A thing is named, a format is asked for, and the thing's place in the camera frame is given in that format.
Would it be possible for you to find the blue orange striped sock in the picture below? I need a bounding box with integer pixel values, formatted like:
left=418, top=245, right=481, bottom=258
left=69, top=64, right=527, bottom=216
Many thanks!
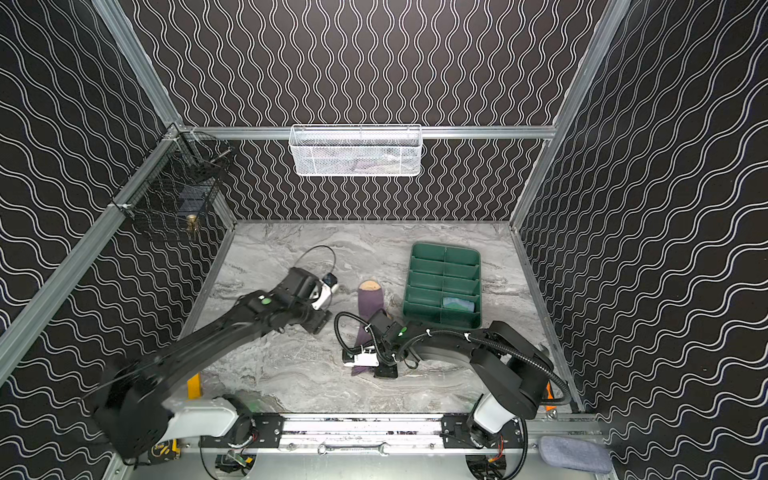
left=442, top=297, right=476, bottom=313

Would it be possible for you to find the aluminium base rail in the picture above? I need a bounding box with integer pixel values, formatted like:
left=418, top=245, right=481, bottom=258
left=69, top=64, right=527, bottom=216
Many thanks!
left=251, top=412, right=601, bottom=454

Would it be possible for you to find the orange handled tool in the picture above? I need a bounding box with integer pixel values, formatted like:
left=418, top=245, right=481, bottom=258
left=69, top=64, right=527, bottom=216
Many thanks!
left=542, top=383, right=557, bottom=414

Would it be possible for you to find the white mesh wall basket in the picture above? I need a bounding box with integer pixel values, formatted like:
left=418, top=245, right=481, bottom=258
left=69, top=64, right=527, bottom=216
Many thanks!
left=289, top=124, right=423, bottom=177

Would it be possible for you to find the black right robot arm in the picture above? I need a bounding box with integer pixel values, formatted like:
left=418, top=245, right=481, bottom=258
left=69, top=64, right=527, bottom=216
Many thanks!
left=363, top=310, right=572, bottom=420

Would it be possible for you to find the silver wrench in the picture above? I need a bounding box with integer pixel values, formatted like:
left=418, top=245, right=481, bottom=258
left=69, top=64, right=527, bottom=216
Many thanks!
left=317, top=442, right=389, bottom=457

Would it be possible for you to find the yellow block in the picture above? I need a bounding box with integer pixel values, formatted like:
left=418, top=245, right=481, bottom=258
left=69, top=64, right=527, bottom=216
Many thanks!
left=186, top=373, right=203, bottom=400

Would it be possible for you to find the yellow tape measure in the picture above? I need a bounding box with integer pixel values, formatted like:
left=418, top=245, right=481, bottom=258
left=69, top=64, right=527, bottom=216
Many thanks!
left=147, top=439, right=181, bottom=465

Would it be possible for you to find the grey cloth pad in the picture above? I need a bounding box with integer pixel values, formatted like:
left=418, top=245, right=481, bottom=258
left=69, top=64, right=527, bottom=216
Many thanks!
left=538, top=436, right=613, bottom=475

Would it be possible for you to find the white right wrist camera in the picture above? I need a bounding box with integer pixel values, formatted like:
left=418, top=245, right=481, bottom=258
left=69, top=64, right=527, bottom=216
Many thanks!
left=342, top=351, right=379, bottom=368

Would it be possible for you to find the green divided plastic tray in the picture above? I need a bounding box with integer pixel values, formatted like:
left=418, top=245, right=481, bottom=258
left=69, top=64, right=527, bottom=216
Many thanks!
left=402, top=242, right=482, bottom=330

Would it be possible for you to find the purple striped sock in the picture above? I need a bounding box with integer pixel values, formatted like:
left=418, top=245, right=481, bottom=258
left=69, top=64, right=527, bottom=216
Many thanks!
left=351, top=280, right=385, bottom=377

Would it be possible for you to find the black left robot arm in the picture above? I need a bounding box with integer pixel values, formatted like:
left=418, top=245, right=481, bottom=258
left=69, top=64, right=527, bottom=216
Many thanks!
left=85, top=267, right=338, bottom=460

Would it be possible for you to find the black wire wall basket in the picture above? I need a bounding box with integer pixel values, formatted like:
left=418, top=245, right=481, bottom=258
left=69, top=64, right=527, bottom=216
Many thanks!
left=117, top=132, right=234, bottom=244

